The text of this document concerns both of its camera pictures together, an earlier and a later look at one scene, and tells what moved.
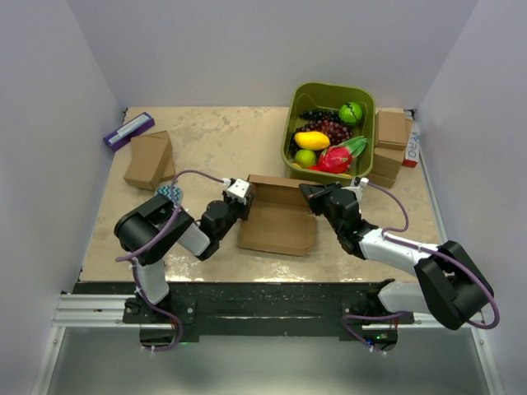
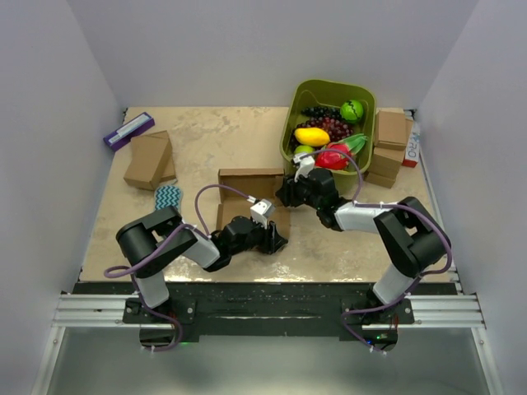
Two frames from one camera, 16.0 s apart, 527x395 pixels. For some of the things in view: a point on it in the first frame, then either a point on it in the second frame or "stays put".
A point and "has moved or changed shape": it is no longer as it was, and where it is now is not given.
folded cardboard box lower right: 385,166 stays put
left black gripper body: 236,209 -> 258,239
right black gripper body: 320,206 -> 297,192
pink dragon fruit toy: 338,159 stays put
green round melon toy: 350,112 stays put
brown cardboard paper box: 282,219 has moved or changed shape
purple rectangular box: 123,135 stays put
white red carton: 412,149 stays put
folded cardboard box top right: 392,128 stays put
